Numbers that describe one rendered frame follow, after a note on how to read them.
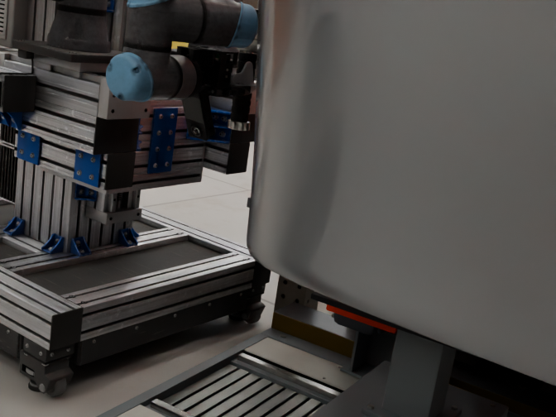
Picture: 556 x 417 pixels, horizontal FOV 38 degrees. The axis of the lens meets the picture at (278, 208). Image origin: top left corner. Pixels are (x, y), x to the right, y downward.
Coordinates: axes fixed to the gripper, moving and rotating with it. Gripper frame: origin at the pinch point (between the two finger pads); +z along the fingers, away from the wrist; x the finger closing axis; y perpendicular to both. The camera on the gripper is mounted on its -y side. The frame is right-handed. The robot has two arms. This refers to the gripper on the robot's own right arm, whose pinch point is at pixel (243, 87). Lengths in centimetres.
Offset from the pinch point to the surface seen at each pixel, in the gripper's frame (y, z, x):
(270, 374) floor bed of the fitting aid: -76, 38, 4
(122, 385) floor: -83, 15, 34
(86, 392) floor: -83, 6, 38
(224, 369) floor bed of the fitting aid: -77, 33, 15
